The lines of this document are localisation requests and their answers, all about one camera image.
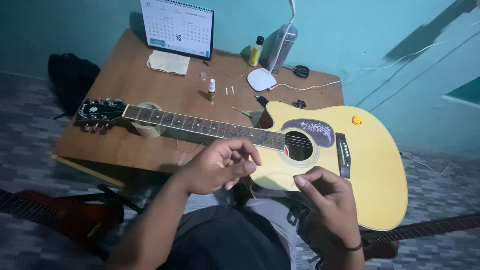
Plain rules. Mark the black bag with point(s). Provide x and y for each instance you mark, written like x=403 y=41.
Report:
x=73 y=82

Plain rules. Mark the small clear cap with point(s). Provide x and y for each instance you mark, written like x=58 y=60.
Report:
x=203 y=75

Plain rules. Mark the white desk calendar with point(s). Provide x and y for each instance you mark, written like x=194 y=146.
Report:
x=176 y=26

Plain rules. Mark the brown packing tape roll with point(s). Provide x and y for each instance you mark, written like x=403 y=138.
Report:
x=150 y=130

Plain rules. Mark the yellow acoustic guitar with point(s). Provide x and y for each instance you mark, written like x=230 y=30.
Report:
x=375 y=165

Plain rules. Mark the person's grey shirt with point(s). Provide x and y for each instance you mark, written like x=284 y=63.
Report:
x=277 y=217

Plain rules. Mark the person's black shorts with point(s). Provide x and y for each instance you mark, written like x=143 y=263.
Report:
x=225 y=240

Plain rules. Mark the brown guitar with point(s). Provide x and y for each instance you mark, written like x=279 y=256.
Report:
x=420 y=229

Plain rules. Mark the white desk lamp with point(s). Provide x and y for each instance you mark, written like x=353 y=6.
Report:
x=261 y=79

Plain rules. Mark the person's right hand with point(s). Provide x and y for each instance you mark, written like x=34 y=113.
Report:
x=333 y=210

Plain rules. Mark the beige folded cloth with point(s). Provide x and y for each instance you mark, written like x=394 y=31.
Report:
x=168 y=62

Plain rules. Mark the person's left hand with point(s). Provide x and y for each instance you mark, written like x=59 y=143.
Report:
x=210 y=168

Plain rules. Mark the red sunburst guitar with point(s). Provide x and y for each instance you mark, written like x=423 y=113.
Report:
x=75 y=217

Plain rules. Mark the small brown spray bottle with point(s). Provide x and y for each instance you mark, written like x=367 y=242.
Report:
x=212 y=90

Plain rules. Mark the yellow bottle with black cap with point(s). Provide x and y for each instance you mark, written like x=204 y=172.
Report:
x=255 y=54

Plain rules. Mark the black wristband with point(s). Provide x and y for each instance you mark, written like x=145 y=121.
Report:
x=354 y=247

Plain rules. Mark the black scissors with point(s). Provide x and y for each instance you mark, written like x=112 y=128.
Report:
x=301 y=71

